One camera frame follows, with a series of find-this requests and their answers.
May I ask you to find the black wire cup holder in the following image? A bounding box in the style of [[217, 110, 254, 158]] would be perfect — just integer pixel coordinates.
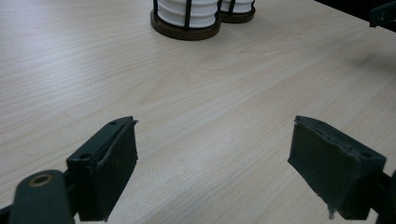
[[149, 0, 257, 41]]

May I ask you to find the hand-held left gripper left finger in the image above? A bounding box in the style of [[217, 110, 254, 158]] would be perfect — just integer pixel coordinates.
[[65, 116, 139, 222]]

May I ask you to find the short stack of white cups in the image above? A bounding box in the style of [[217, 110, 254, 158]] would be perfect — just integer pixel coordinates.
[[153, 0, 222, 29]]

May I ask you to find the tall stack of white cups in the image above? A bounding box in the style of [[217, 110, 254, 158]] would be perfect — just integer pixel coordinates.
[[220, 0, 256, 14]]

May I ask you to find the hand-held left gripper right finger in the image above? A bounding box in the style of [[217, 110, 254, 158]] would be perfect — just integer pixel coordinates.
[[287, 115, 387, 220]]

